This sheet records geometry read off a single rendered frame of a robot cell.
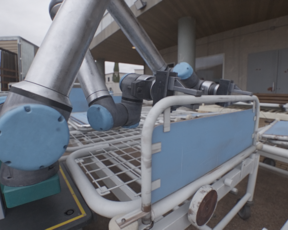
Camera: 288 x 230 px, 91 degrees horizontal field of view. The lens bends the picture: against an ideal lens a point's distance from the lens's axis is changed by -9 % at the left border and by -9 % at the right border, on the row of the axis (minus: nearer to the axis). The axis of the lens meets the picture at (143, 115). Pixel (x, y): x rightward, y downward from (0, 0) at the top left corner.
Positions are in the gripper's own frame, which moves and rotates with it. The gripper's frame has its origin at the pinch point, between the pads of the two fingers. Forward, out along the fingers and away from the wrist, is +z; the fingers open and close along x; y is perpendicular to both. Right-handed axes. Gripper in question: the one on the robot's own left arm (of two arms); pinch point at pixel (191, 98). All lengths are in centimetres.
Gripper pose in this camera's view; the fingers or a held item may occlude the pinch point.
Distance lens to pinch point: 43.9
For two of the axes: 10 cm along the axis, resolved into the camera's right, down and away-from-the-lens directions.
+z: 5.9, 2.8, -7.6
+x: -1.0, 9.6, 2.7
